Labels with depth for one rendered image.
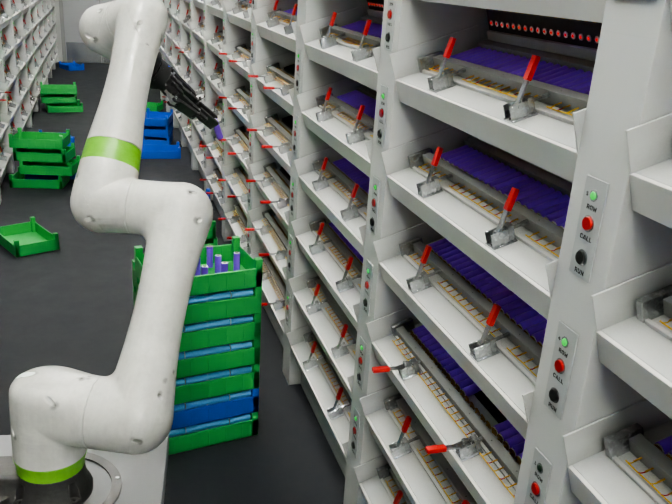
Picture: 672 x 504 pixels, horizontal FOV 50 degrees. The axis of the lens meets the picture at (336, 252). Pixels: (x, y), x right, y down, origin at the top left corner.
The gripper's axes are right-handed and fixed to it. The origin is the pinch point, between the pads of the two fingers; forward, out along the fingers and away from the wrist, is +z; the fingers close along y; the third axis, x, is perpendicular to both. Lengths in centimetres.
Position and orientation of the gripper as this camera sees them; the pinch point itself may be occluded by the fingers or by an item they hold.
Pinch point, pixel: (205, 115)
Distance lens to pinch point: 196.6
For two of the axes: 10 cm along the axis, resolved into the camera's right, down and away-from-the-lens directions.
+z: 5.3, 4.3, 7.3
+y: 1.9, 7.8, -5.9
